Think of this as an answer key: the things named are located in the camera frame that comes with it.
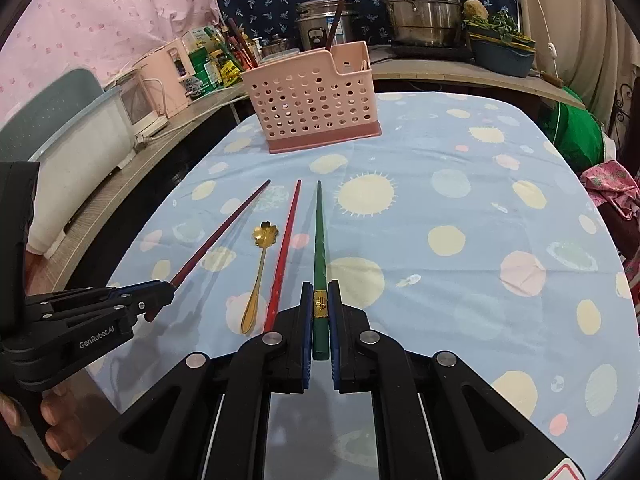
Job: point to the green leafy vegetables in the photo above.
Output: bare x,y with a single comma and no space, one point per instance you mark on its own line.
500,25

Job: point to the white pump bottle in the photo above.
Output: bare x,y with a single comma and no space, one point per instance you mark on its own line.
257,49

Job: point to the black induction cooker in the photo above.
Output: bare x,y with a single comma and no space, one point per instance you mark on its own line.
430,51

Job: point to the gold flower spoon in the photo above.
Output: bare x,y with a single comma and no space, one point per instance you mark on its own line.
260,270

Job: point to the steel rice cooker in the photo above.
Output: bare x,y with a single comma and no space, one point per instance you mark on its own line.
315,25

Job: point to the green bag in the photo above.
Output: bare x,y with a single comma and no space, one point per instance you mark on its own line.
575,125

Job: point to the stacked steel steamer pot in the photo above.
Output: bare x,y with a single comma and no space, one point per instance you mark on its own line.
425,5

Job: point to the pink electric appliance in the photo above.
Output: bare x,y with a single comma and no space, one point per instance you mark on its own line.
167,80

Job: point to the grey white plastic bin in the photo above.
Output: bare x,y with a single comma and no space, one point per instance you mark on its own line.
75,150

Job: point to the person's left hand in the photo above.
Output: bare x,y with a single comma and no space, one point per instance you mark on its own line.
62,420

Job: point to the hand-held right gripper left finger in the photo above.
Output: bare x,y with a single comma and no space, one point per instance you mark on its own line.
306,340

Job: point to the white carton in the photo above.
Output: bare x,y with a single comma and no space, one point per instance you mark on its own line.
197,39

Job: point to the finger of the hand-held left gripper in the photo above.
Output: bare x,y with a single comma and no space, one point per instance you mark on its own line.
145,309
145,291

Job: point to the green chopstick gold band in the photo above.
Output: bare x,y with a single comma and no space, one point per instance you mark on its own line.
318,240

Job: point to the yellow snack packet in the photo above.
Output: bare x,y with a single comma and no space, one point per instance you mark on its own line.
231,72

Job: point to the pink patterned cloth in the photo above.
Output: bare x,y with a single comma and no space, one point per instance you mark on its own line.
610,185

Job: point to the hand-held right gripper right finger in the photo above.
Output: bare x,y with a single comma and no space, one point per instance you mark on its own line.
334,360

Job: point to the yellow knobbly lump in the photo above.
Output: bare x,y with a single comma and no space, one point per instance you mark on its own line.
476,10

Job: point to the small white appliance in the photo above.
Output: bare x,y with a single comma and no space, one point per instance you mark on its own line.
137,102

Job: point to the pink perforated utensil basket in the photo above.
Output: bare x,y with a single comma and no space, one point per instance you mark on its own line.
300,100

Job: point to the beige curtain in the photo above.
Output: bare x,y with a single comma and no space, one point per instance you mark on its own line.
585,5

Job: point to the blue basin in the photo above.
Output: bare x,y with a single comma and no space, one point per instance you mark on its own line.
500,60

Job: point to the pink dotted curtain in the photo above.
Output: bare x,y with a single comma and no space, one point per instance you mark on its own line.
110,15

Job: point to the yellow rimmed bowl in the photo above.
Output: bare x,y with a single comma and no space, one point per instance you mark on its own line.
505,39

